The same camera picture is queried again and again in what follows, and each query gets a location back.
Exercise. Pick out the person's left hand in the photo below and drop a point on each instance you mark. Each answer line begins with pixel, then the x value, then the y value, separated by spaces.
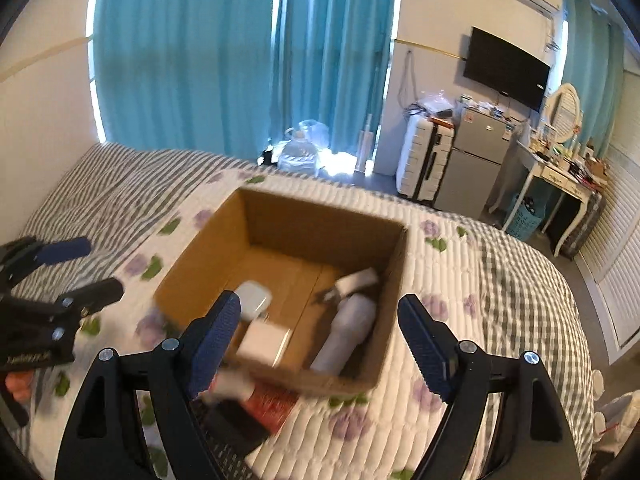
pixel 17 386

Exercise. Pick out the clear water jug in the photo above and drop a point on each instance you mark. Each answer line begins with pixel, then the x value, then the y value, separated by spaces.
pixel 298 155

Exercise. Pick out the clear plastic bag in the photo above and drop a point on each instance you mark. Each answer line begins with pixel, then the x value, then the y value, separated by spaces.
pixel 435 102

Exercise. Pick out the narrow teal curtain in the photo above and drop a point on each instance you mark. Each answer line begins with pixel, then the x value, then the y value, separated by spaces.
pixel 335 50

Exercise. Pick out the oval white mirror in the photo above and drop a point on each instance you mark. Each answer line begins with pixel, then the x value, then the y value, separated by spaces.
pixel 562 112

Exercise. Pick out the grey striped bed sheet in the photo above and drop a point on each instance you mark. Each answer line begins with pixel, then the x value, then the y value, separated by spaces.
pixel 100 195

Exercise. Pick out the white suitcase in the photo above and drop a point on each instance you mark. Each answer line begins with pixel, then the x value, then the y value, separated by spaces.
pixel 422 160

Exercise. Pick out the teal plastic basket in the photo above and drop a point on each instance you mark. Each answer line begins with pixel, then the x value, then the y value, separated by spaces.
pixel 522 220

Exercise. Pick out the white spray bottle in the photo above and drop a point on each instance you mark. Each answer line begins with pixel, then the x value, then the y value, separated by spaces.
pixel 350 320

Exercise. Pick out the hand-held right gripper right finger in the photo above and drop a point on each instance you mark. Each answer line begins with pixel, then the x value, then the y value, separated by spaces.
pixel 425 345

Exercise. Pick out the small grey fridge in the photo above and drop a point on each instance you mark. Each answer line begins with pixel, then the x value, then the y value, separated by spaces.
pixel 475 160

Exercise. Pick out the white plastic bag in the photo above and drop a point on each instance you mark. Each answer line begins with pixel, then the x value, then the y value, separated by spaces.
pixel 315 132

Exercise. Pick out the white rounded case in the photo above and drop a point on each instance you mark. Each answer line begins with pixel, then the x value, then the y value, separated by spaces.
pixel 255 297

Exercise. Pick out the white louvred wardrobe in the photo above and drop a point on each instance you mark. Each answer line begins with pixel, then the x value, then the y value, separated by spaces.
pixel 617 240

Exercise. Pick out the wide teal curtain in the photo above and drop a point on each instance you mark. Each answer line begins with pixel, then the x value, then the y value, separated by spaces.
pixel 185 55

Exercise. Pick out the white dressing table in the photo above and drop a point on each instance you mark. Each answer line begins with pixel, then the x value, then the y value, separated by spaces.
pixel 555 177

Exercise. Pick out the teal curtain beside mirror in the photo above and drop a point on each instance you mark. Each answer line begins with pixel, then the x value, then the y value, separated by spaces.
pixel 590 55

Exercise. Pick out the brown cardboard box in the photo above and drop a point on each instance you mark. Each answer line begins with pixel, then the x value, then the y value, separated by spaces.
pixel 280 220

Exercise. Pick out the black flat device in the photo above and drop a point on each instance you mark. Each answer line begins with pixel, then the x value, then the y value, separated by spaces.
pixel 235 430

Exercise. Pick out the black wall television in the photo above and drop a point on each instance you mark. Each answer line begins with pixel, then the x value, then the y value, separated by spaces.
pixel 505 67

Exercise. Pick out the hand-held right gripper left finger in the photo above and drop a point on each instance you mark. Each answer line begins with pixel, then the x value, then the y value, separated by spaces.
pixel 220 340

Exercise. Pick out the grey checked blanket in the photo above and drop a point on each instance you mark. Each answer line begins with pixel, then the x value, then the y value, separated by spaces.
pixel 540 310

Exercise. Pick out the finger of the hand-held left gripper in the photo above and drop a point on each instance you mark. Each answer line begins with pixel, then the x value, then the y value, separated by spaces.
pixel 95 292
pixel 65 250

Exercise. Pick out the small white box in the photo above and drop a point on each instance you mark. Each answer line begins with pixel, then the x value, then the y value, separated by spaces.
pixel 265 341

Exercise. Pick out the red flat packet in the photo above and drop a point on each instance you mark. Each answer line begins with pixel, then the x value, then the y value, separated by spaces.
pixel 272 406

